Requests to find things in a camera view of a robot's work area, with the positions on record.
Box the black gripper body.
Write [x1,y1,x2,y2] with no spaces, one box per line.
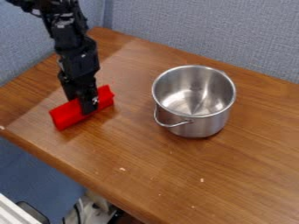
[58,37,98,90]

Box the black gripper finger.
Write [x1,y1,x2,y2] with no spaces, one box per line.
[57,72,77,101]
[78,87,98,116]

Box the red rectangular block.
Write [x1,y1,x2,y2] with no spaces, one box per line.
[49,85,114,130]

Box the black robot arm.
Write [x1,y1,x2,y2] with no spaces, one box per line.
[5,0,99,116]

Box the stainless steel pot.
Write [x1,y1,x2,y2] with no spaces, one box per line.
[152,65,237,138]

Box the white device under table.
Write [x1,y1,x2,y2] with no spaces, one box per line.
[59,190,117,224]

